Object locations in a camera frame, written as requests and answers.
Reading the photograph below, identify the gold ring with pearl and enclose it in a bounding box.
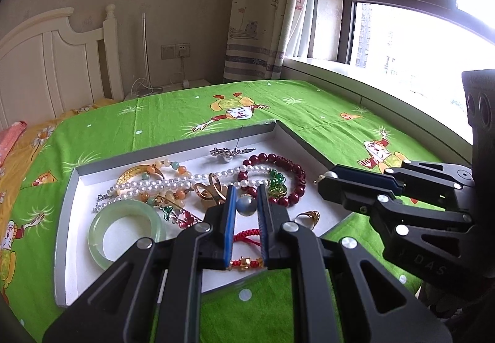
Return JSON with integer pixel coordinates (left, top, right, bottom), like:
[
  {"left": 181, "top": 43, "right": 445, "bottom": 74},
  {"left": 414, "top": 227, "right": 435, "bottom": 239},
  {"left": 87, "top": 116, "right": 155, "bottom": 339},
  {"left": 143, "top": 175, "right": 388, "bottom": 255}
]
[{"left": 294, "top": 210, "right": 321, "bottom": 230}]

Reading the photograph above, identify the pale green jade bangle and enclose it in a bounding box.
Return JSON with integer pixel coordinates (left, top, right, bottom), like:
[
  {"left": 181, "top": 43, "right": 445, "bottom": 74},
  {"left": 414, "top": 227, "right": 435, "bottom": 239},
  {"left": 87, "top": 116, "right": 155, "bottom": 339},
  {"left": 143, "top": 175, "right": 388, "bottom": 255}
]
[{"left": 87, "top": 201, "right": 166, "bottom": 270}]

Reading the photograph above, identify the multicolour stone bead necklace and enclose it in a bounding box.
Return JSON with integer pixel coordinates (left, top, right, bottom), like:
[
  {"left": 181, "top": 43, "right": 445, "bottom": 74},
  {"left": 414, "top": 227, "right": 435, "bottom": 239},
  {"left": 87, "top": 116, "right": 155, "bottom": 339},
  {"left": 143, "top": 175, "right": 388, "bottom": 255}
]
[{"left": 141, "top": 159, "right": 192, "bottom": 211}]

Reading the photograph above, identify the green bead gold bracelet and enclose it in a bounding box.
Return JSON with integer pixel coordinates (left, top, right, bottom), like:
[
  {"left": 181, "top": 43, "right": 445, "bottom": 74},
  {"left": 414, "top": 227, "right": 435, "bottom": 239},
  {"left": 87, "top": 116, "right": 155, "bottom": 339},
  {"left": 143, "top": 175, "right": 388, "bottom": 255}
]
[{"left": 266, "top": 168, "right": 288, "bottom": 199}]

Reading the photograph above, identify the gold open-work bracelet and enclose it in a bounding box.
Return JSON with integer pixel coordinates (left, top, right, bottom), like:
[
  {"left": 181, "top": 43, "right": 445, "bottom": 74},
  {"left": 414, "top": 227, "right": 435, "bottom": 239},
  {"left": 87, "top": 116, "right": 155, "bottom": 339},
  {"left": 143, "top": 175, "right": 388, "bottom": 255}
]
[{"left": 193, "top": 172, "right": 227, "bottom": 206}]

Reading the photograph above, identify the gold bangle bracelet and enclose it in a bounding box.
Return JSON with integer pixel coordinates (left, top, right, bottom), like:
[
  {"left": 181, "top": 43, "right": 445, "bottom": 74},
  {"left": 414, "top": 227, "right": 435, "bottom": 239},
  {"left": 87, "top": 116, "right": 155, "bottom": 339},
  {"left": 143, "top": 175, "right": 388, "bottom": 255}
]
[{"left": 116, "top": 164, "right": 166, "bottom": 197}]

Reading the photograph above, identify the white pearl necklace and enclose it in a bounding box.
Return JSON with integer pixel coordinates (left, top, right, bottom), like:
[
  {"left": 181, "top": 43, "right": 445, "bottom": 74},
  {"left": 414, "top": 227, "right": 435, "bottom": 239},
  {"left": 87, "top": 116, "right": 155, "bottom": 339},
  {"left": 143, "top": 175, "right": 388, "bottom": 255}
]
[{"left": 92, "top": 167, "right": 280, "bottom": 214}]

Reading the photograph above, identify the dark red bead bracelet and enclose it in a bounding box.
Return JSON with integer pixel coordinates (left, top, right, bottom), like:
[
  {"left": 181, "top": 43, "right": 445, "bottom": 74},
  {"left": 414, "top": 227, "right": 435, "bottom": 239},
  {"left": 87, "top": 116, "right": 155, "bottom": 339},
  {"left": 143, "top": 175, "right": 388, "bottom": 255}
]
[{"left": 236, "top": 152, "right": 307, "bottom": 208}]

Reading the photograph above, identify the silver rhinestone brooch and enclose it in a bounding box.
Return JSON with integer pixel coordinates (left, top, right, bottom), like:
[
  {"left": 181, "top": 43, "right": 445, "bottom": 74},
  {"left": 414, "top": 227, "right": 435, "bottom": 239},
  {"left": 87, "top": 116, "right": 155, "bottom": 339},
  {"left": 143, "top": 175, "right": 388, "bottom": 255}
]
[{"left": 210, "top": 148, "right": 256, "bottom": 162}]

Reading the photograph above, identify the green cartoon bed sheet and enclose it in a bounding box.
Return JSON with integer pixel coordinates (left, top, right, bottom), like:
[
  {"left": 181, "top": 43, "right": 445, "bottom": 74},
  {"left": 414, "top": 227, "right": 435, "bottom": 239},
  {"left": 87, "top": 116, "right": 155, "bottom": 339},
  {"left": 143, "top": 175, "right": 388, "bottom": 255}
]
[{"left": 1, "top": 80, "right": 433, "bottom": 341}]

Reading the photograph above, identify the grey shallow cardboard tray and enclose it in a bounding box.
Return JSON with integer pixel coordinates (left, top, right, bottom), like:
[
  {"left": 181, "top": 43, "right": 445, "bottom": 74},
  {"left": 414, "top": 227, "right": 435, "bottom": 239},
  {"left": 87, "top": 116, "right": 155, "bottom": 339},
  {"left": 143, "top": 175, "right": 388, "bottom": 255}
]
[{"left": 53, "top": 120, "right": 353, "bottom": 308}]

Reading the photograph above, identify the dark framed window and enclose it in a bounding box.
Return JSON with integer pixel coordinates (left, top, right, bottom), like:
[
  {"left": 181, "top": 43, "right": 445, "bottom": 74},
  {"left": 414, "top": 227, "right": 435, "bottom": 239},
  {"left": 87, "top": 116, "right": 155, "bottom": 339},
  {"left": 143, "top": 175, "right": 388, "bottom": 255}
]
[{"left": 283, "top": 0, "right": 494, "bottom": 163}]

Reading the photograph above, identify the yellow floral bed sheet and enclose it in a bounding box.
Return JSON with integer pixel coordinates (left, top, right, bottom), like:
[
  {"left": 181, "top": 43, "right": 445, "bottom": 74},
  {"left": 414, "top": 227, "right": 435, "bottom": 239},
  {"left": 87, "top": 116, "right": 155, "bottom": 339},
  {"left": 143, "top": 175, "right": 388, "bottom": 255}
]
[{"left": 1, "top": 98, "right": 116, "bottom": 232}]

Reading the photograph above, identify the white nightstand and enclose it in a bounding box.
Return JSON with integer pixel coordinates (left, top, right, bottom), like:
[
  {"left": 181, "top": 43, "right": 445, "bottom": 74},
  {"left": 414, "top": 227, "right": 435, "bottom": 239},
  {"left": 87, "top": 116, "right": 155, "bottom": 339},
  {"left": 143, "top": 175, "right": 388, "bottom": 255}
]
[{"left": 124, "top": 78, "right": 211, "bottom": 101}]

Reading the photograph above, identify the pink folded quilt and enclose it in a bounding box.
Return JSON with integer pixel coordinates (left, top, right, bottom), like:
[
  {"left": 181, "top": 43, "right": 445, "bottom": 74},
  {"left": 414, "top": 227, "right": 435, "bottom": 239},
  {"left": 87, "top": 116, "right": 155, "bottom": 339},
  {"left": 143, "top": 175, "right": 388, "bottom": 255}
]
[{"left": 0, "top": 121, "right": 27, "bottom": 165}]

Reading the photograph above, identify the patterned window curtain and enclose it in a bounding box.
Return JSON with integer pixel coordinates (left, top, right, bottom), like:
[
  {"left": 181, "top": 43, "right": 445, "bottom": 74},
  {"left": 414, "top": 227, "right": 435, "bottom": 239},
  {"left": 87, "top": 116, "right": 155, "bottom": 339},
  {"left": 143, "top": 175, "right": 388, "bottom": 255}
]
[{"left": 223, "top": 0, "right": 306, "bottom": 81}]

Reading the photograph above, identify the white wooden headboard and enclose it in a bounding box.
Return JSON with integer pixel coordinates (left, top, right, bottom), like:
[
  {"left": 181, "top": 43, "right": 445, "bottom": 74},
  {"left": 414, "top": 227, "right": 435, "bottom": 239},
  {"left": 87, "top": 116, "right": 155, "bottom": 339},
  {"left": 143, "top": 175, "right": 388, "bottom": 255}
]
[{"left": 1, "top": 4, "right": 125, "bottom": 129}]

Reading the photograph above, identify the white charger cable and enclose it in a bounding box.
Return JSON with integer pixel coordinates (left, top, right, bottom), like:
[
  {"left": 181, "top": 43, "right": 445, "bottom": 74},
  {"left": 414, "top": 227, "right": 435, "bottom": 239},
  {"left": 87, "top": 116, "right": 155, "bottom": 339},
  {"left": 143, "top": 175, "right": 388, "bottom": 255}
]
[{"left": 129, "top": 56, "right": 191, "bottom": 97}]

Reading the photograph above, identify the wall power socket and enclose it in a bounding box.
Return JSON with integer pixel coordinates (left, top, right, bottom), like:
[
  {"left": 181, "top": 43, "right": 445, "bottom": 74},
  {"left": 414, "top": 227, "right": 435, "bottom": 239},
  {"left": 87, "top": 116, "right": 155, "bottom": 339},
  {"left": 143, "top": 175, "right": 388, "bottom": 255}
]
[{"left": 160, "top": 43, "right": 191, "bottom": 60}]

